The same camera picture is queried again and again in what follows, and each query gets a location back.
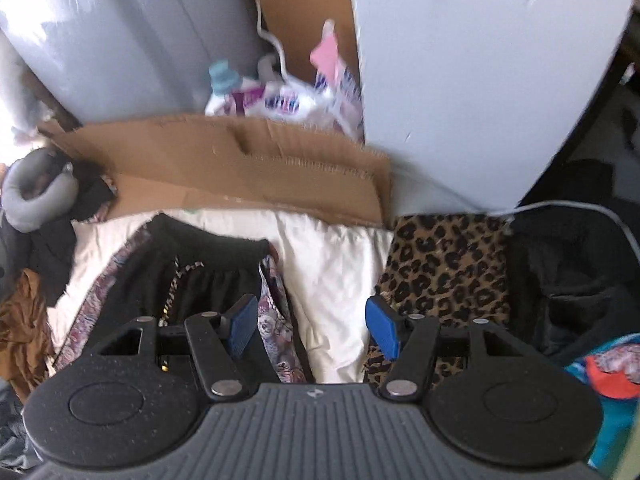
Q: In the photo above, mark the flat brown cardboard sheet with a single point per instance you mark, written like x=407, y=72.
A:
x=225, y=160

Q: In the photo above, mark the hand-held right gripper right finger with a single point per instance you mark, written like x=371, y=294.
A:
x=382, y=325

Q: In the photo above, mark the leopard print garment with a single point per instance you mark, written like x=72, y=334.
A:
x=450, y=260

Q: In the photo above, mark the brown garment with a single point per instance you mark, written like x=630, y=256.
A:
x=25, y=330

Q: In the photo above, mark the black pants with floral lining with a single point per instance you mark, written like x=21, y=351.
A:
x=200, y=270

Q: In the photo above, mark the grey neck pillow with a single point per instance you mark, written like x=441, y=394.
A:
x=22, y=200

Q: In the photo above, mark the black garment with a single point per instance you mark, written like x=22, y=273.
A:
x=575, y=270

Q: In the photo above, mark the white bottle with blue cap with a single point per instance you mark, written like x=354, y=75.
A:
x=222, y=77

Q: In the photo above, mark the cream bear print blanket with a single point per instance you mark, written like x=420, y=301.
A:
x=330, y=270

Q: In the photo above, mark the upright cardboard box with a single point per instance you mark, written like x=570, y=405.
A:
x=300, y=10

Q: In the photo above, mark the grey plastic wrapped mattress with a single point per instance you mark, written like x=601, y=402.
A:
x=125, y=35

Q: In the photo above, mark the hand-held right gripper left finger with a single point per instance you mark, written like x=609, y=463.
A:
x=242, y=327

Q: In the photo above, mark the teal patterned jersey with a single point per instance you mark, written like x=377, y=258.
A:
x=612, y=425

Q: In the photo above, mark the pink refill pouch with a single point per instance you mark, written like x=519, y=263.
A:
x=327, y=52

